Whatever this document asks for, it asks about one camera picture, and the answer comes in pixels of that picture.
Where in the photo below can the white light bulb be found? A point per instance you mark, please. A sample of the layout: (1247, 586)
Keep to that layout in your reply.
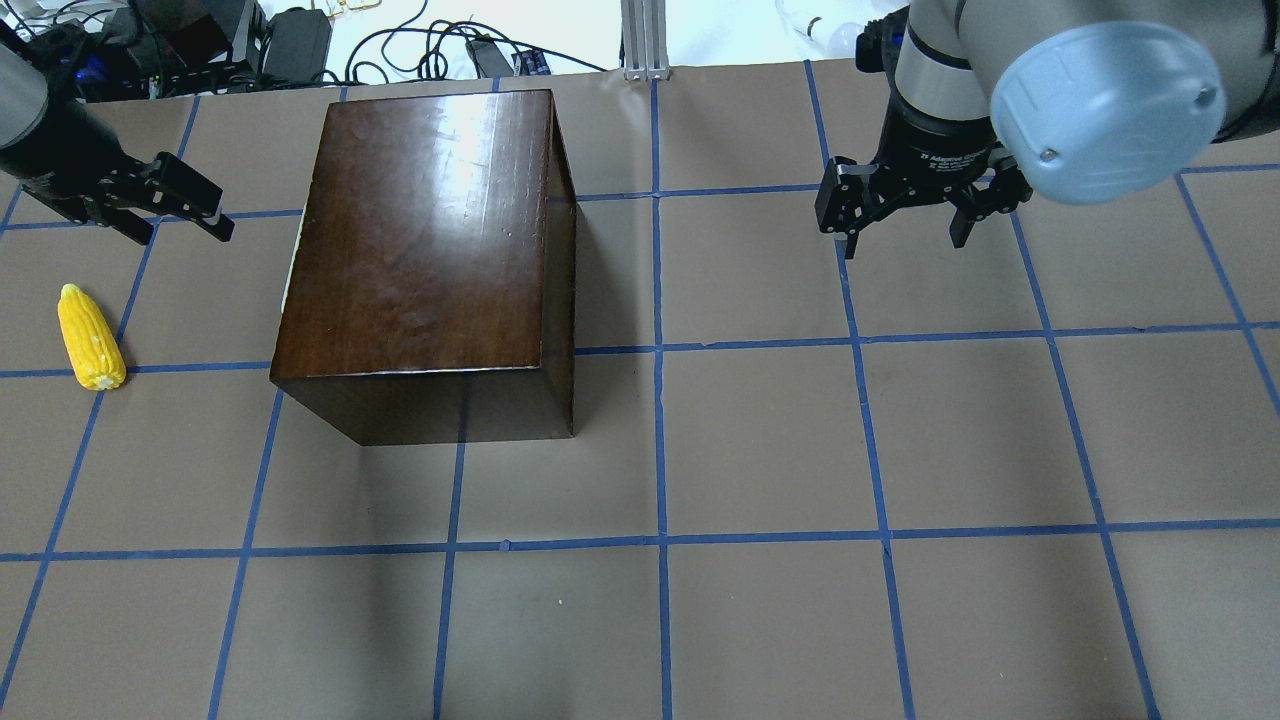
(833, 38)

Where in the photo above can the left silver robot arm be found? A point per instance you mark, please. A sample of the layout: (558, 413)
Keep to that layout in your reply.
(39, 113)

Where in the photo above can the black power adapter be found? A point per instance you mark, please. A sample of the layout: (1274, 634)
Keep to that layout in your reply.
(299, 40)

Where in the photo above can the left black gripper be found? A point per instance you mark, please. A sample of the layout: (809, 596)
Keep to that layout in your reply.
(62, 160)

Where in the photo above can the dark brown wooden cabinet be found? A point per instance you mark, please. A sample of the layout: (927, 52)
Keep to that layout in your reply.
(431, 297)

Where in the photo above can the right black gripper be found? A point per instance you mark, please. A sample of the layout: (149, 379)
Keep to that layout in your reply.
(936, 147)

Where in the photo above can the yellow corn cob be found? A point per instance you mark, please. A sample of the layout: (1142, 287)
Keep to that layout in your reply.
(93, 353)

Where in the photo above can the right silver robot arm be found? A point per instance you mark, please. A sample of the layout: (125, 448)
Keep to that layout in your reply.
(993, 103)

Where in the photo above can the aluminium frame post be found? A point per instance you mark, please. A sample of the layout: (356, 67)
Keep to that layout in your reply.
(644, 55)

